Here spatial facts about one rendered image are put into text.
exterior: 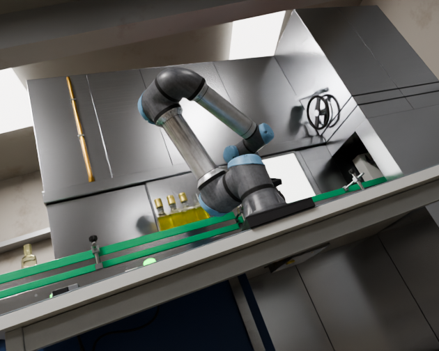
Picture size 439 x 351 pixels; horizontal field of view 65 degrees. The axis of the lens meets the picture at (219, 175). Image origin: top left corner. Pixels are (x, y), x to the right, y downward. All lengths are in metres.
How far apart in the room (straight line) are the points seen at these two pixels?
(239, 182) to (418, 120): 1.35
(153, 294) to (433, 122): 1.80
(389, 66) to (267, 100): 0.76
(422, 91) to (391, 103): 0.28
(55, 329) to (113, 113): 1.33
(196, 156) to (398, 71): 1.58
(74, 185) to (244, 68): 1.37
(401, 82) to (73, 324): 2.08
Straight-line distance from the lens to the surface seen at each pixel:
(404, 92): 2.31
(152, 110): 1.25
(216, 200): 1.16
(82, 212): 1.76
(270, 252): 1.00
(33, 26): 3.42
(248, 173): 1.08
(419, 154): 2.04
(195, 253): 0.93
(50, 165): 1.90
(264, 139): 1.33
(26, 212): 5.29
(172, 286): 0.96
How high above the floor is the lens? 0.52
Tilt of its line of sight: 24 degrees up
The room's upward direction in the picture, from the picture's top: 22 degrees counter-clockwise
